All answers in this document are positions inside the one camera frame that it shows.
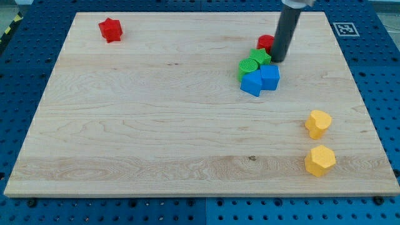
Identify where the yellow hexagon block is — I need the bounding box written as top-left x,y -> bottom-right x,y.
304,145 -> 336,177

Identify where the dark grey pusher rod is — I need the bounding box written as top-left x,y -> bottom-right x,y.
270,5 -> 301,63

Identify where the red star block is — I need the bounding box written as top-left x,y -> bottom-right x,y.
98,17 -> 123,43

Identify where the blue cube block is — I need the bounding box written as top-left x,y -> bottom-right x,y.
260,65 -> 280,91

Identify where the red cylinder block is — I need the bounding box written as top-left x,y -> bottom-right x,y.
256,34 -> 274,54

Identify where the green cylinder block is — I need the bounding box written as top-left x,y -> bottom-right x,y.
237,58 -> 259,82

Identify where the blue triangle block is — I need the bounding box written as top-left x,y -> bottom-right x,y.
240,70 -> 263,97

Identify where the light wooden board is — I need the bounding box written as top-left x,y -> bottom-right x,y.
4,12 -> 399,198

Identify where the white fiducial marker tag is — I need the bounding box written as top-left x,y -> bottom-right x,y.
333,22 -> 359,37

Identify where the yellow heart block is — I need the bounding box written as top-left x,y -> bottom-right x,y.
305,110 -> 333,139

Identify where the green star block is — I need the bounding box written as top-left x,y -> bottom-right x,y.
249,48 -> 271,66

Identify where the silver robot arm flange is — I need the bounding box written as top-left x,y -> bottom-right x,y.
281,0 -> 316,9

